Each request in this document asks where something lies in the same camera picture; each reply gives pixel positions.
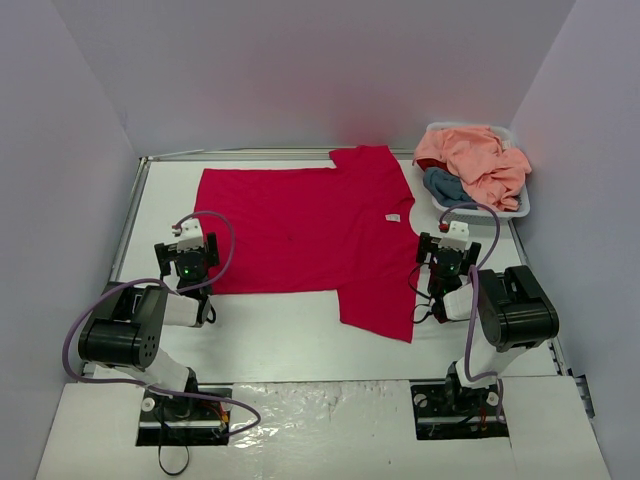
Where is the crimson red t shirt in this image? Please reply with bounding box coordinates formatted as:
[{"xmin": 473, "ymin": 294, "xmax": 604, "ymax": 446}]
[{"xmin": 194, "ymin": 146, "xmax": 418, "ymax": 342}]

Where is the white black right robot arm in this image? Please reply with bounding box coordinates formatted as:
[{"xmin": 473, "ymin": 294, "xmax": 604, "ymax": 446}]
[{"xmin": 416, "ymin": 222, "xmax": 559, "ymax": 413}]

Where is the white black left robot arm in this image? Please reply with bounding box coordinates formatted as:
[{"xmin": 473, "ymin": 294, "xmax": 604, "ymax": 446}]
[{"xmin": 78, "ymin": 227, "xmax": 220, "ymax": 418}]

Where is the white plastic laundry basket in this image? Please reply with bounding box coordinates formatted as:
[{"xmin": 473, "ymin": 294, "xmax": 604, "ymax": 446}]
[{"xmin": 426, "ymin": 122, "xmax": 530, "ymax": 225}]

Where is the teal blue t shirt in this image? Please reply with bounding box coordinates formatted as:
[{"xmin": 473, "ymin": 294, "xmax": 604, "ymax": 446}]
[{"xmin": 423, "ymin": 167, "xmax": 475, "ymax": 209}]

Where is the dark red t shirt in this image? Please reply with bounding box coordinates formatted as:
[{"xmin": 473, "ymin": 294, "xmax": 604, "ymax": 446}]
[{"xmin": 415, "ymin": 158, "xmax": 448, "ymax": 172}]

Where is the salmon pink t shirt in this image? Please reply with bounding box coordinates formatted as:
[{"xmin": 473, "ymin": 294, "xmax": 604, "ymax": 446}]
[{"xmin": 414, "ymin": 125, "xmax": 531, "ymax": 212}]

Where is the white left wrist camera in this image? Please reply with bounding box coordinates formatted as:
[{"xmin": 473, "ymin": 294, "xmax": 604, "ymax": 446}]
[{"xmin": 172, "ymin": 218, "xmax": 205, "ymax": 252}]

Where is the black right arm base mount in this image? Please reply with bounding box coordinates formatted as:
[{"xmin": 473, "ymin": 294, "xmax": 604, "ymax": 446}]
[{"xmin": 410, "ymin": 380, "xmax": 509, "ymax": 441}]

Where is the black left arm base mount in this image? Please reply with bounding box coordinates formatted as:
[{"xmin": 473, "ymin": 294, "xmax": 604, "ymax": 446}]
[{"xmin": 136, "ymin": 390, "xmax": 232, "ymax": 447}]

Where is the black cable loop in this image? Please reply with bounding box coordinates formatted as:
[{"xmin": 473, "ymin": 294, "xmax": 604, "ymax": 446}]
[{"xmin": 157, "ymin": 439, "xmax": 191, "ymax": 476}]

